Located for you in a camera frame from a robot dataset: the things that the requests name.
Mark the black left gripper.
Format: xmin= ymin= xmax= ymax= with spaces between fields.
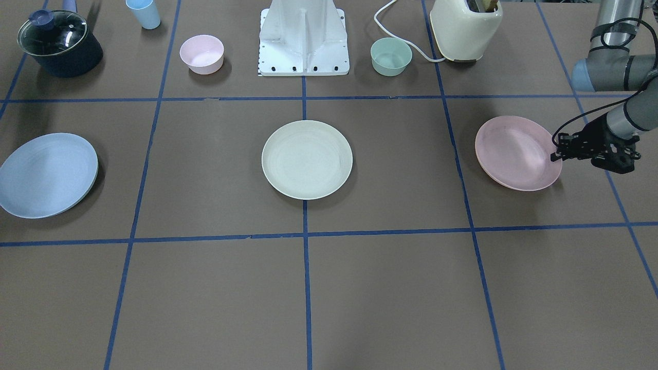
xmin=550 ymin=115 xmax=642 ymax=175

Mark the pink plate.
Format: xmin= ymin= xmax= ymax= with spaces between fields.
xmin=474 ymin=116 xmax=562 ymax=192

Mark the light blue plate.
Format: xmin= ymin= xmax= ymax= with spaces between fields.
xmin=1 ymin=133 xmax=99 ymax=219

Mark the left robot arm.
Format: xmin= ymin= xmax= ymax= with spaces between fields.
xmin=550 ymin=1 xmax=657 ymax=175

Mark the cream toaster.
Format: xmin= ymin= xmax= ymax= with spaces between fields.
xmin=430 ymin=1 xmax=503 ymax=63

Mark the mint green bowl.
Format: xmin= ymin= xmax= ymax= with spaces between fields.
xmin=370 ymin=38 xmax=413 ymax=77

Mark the cream white plate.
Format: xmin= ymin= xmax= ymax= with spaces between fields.
xmin=261 ymin=120 xmax=354 ymax=200

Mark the pink bowl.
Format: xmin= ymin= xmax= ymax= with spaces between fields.
xmin=179 ymin=34 xmax=224 ymax=75

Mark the light blue cup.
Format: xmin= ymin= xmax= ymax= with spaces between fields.
xmin=125 ymin=0 xmax=161 ymax=30

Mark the dark blue lidded pot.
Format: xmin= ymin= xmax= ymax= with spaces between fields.
xmin=16 ymin=1 xmax=104 ymax=78

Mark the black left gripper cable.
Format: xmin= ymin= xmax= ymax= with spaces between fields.
xmin=552 ymin=18 xmax=658 ymax=151

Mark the white toaster power cord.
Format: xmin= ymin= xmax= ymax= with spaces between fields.
xmin=374 ymin=0 xmax=446 ymax=63

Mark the white camera stand base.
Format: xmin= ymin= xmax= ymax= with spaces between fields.
xmin=257 ymin=1 xmax=350 ymax=77

